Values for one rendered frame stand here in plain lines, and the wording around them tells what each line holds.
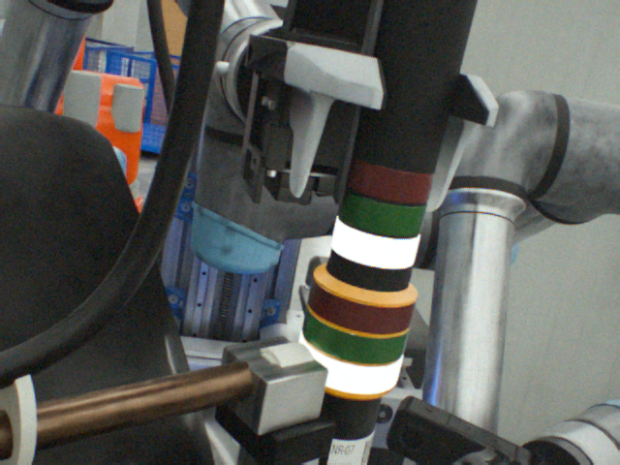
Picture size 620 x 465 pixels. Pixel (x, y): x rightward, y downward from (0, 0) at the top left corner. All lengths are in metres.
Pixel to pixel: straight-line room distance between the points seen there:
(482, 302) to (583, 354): 1.90
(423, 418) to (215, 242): 0.22
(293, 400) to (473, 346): 0.43
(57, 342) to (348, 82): 0.12
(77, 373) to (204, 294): 0.93
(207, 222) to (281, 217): 0.06
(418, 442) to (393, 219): 0.36
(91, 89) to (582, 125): 3.58
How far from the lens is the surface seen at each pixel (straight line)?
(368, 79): 0.23
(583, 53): 2.27
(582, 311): 2.50
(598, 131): 0.76
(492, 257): 0.69
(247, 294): 1.22
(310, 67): 0.25
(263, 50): 0.29
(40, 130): 0.36
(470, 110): 0.25
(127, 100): 4.18
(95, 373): 0.29
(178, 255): 1.28
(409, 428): 0.59
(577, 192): 0.76
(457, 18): 0.25
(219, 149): 0.51
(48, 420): 0.22
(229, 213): 0.51
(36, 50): 0.86
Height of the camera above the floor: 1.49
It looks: 17 degrees down
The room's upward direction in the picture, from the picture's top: 11 degrees clockwise
